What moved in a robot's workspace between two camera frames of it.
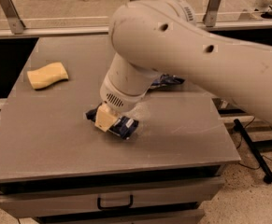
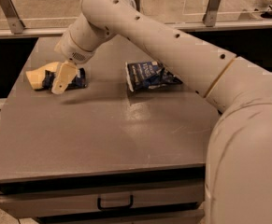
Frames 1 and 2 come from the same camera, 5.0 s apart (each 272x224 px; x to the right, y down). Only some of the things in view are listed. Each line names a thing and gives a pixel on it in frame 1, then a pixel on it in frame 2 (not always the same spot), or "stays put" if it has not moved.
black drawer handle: (115, 207) stays put
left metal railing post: (10, 11) stays put
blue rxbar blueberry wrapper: (122, 126) → (78, 81)
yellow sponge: (47, 76) stays put
